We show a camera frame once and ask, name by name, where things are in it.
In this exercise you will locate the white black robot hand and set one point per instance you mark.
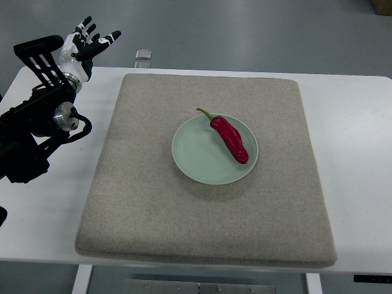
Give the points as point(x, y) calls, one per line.
point(79, 50)

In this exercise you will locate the red pepper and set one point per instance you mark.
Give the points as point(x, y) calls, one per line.
point(230, 136)

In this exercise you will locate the light green plate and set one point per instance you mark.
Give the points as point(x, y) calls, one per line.
point(200, 153)

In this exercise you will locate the beige fabric mat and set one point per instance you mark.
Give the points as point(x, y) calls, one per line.
point(141, 206)

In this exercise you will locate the white left table leg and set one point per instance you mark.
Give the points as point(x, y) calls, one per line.
point(82, 279)

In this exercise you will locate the white table leg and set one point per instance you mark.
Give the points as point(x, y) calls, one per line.
point(82, 279)
point(313, 283)

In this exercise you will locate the cardboard box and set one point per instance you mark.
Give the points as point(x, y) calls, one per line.
point(382, 7)

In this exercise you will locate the white right table leg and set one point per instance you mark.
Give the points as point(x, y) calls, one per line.
point(313, 283)

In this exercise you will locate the black table control panel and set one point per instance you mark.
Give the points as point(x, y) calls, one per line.
point(372, 279)

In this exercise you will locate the metal table base plate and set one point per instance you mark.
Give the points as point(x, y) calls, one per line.
point(155, 286)

